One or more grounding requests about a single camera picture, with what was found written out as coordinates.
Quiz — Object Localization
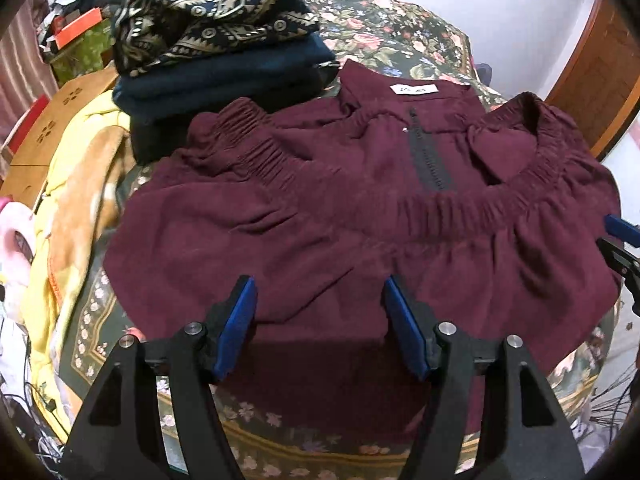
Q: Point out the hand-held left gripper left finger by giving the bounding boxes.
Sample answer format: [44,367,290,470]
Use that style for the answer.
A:
[62,275,258,480]

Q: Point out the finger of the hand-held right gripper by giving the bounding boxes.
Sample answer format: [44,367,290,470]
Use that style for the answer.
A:
[603,214,640,249]
[596,236,640,318]

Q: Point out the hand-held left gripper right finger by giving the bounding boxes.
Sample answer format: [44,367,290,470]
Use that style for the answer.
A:
[382,275,586,480]

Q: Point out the maroon button shirt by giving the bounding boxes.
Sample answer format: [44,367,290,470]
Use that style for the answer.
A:
[102,59,623,441]

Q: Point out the dark navy folded clothes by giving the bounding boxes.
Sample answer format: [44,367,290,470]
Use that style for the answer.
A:
[112,32,341,163]

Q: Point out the wooden door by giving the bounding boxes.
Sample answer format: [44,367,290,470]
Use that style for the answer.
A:
[545,0,640,161]

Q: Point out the grey backpack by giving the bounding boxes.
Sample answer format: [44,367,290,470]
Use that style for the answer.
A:
[472,60,495,87]

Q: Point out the yellow blanket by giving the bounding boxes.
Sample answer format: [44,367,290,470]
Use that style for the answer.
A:
[22,91,136,441]

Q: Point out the white printed cloth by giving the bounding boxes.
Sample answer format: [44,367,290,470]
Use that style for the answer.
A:
[0,270,37,411]

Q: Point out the pink plastic object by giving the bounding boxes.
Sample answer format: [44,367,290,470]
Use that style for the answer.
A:
[0,199,37,283]

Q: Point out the floral blanket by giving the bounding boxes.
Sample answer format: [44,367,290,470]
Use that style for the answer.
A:
[65,0,621,480]

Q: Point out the green patterned box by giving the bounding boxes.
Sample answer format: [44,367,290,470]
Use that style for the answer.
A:
[49,17,118,86]

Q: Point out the navy patterned folded cloth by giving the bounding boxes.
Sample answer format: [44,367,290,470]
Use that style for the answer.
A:
[111,0,321,75]

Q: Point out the orange box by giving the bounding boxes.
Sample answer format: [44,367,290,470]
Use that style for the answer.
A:
[52,7,103,51]

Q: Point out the striped pink curtain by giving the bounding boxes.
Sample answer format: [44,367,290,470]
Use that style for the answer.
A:
[0,5,56,126]

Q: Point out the tangle of black cables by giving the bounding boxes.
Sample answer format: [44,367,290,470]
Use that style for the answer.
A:
[0,380,71,480]

